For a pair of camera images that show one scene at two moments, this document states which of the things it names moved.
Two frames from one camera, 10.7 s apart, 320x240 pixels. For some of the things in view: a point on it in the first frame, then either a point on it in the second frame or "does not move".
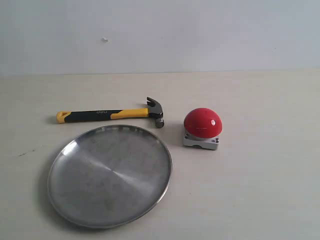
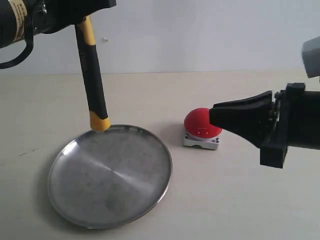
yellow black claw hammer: x=154 y=109 -> x=99 y=119
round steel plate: x=110 y=176 does not move
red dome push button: x=202 y=128 does not move
